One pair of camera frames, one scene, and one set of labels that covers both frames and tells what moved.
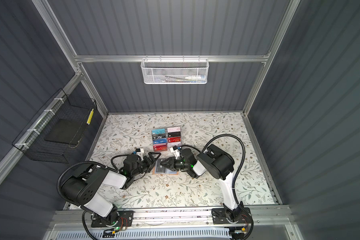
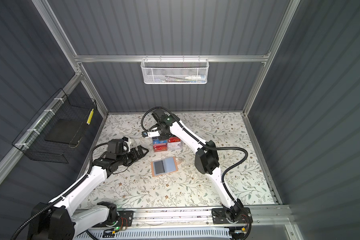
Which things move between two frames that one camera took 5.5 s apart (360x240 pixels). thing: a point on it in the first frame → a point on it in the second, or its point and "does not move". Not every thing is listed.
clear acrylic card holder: (163, 138) does not move
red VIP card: (173, 139) does not move
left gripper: (150, 165) → (141, 154)
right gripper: (173, 163) → (165, 137)
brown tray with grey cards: (158, 169) does not move
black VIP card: (160, 168) does not move
